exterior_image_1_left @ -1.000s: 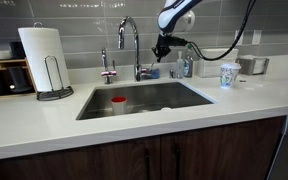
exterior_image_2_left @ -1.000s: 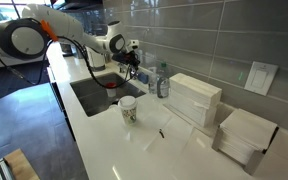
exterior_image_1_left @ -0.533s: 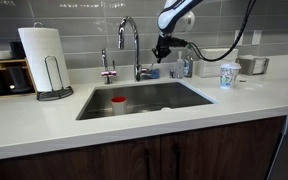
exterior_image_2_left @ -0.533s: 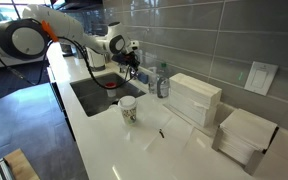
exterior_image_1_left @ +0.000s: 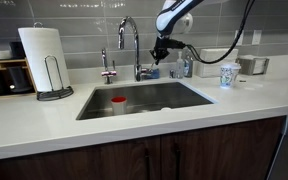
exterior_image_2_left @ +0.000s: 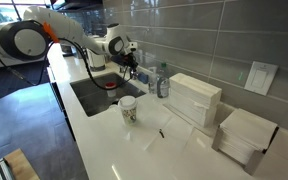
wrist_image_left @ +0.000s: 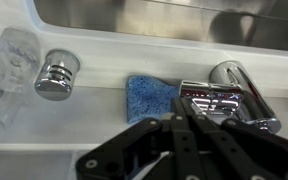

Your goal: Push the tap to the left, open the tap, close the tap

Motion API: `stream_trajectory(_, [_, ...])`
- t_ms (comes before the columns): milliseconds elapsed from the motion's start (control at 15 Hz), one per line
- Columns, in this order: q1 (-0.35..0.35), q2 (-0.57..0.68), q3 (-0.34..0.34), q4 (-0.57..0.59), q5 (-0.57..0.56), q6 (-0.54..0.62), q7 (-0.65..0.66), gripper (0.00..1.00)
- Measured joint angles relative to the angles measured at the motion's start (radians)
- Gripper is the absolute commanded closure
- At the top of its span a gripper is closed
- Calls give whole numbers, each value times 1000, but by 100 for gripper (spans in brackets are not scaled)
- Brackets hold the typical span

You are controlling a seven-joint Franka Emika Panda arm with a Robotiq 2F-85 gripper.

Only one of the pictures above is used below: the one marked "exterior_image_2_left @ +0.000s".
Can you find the metal napkin holder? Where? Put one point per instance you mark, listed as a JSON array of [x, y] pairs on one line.
[[254, 163]]

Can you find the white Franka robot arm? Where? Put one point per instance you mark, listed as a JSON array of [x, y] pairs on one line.
[[67, 28]]

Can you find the wooden workbench top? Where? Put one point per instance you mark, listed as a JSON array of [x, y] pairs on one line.
[[22, 166]]

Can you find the folded white paper towel stack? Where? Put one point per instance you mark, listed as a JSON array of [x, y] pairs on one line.
[[194, 100]]

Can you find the stainless steel sink basin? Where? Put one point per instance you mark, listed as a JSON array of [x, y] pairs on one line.
[[90, 96]]

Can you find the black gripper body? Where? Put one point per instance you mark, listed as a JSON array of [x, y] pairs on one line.
[[122, 59]]

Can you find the blue sponge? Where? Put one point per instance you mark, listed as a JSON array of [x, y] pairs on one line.
[[142, 78]]

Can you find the steel coffee machine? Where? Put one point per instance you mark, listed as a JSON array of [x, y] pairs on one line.
[[67, 50]]

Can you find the white napkin stack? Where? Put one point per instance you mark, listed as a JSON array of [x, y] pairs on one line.
[[247, 133]]

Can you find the small dark metal object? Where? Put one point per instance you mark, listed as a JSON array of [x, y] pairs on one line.
[[161, 133]]

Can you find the black overhead hood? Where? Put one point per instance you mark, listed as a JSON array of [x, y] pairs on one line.
[[75, 5]]

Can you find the small chrome tap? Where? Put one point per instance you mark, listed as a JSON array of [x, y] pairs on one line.
[[121, 69]]

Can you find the clear soap pump bottle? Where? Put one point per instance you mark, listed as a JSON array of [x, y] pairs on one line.
[[152, 83]]

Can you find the white cup with red rim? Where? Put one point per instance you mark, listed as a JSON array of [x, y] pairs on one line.
[[110, 90]]

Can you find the white wall outlet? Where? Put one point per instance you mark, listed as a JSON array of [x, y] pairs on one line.
[[260, 78]]

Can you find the printed paper coffee cup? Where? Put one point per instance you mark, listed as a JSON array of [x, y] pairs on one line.
[[128, 111]]

